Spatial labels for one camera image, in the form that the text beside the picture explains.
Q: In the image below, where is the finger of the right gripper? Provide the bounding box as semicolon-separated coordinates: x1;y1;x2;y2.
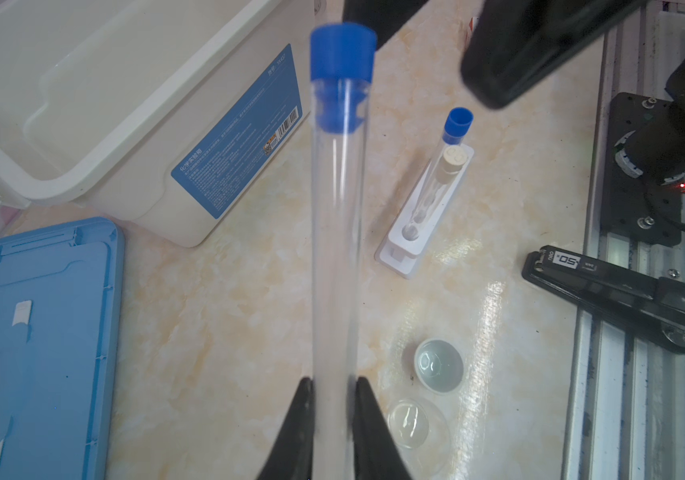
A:
342;0;427;50
460;0;644;109

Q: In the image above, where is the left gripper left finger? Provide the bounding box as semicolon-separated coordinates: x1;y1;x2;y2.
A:
256;377;316;480

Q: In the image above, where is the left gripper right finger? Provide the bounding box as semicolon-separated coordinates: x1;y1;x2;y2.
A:
352;376;411;480

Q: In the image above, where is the blue capped test tube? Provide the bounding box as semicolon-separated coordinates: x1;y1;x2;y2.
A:
436;107;474;157
310;22;377;479

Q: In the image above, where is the cork stoppered test tube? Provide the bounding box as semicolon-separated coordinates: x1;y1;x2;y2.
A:
401;145;468;241

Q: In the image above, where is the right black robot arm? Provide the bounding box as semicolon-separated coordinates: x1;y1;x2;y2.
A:
460;1;685;185

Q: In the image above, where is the clear watch glass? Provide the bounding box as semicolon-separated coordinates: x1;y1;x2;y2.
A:
387;398;451;478

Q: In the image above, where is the white test tube rack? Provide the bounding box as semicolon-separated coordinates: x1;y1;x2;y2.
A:
375;143;474;279

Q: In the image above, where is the white plastic storage bin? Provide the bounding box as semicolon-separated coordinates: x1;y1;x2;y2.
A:
0;1;316;247

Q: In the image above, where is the blue plastic bin lid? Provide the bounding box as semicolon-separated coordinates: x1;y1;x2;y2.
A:
0;217;124;479

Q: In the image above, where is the black stapler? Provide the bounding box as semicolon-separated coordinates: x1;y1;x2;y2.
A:
521;245;685;355

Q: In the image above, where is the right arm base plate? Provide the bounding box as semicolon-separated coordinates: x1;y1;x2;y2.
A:
600;92;685;247

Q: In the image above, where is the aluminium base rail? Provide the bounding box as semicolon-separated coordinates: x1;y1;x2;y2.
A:
546;1;685;479

